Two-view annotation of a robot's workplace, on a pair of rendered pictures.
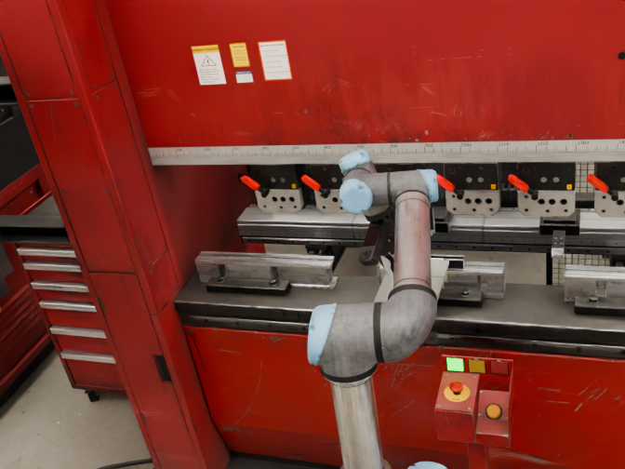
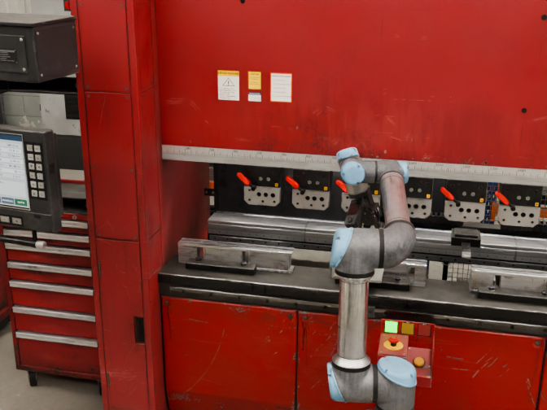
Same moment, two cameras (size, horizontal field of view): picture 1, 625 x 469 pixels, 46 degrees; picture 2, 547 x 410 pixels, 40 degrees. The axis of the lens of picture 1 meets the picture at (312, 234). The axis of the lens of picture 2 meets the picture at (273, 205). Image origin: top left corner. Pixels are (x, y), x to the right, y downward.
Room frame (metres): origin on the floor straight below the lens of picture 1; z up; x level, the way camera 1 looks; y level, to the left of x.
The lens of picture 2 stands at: (-0.80, 0.59, 2.21)
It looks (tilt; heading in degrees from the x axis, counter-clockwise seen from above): 20 degrees down; 349
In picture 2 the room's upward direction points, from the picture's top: straight up
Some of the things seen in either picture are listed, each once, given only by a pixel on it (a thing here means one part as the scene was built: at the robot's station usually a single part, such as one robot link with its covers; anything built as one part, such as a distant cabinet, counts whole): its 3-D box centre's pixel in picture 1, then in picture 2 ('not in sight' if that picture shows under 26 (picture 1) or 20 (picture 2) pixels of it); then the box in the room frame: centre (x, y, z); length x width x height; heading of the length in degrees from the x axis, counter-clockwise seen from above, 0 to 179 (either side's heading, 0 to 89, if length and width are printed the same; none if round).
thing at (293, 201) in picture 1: (281, 182); (264, 183); (2.10, 0.07, 1.26); 0.15 x 0.09 x 0.17; 66
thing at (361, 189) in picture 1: (364, 191); (357, 172); (1.49, -0.14, 1.48); 0.11 x 0.11 x 0.08; 76
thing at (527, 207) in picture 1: (546, 182); (465, 198); (1.78, -0.66, 1.26); 0.15 x 0.09 x 0.17; 66
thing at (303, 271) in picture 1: (265, 269); (235, 255); (2.15, 0.18, 0.92); 0.50 x 0.06 x 0.10; 66
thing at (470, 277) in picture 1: (440, 277); (378, 268); (1.91, -0.37, 0.92); 0.39 x 0.06 x 0.10; 66
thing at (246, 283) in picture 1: (247, 286); (220, 266); (2.12, 0.25, 0.89); 0.30 x 0.05 x 0.03; 66
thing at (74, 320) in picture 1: (120, 296); (76, 287); (2.85, 0.91, 0.50); 0.50 x 0.50 x 1.00; 66
